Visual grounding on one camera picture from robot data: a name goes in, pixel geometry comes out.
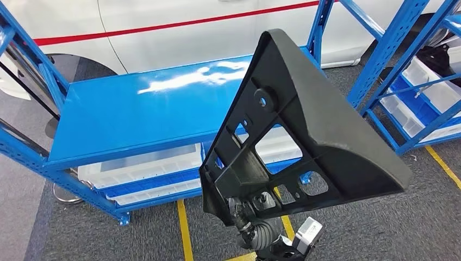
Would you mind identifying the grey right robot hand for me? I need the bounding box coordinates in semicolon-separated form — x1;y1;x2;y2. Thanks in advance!
225;192;278;234

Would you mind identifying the black plastic licence plate bracket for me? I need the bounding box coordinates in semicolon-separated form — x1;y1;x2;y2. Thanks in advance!
199;28;414;228

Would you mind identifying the blue metal shelf rack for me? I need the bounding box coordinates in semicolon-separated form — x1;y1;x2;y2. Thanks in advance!
360;0;461;156
0;0;433;227

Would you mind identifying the black part in crate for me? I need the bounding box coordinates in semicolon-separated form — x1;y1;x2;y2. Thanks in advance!
418;43;461;88

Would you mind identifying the white car with red stripe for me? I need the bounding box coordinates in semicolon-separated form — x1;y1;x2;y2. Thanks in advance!
0;0;449;75

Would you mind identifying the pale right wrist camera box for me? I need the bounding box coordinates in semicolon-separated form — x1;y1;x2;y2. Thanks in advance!
293;216;324;254

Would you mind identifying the stanchion post with round base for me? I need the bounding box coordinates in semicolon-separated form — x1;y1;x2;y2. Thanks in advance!
0;61;61;140
0;119;86;205

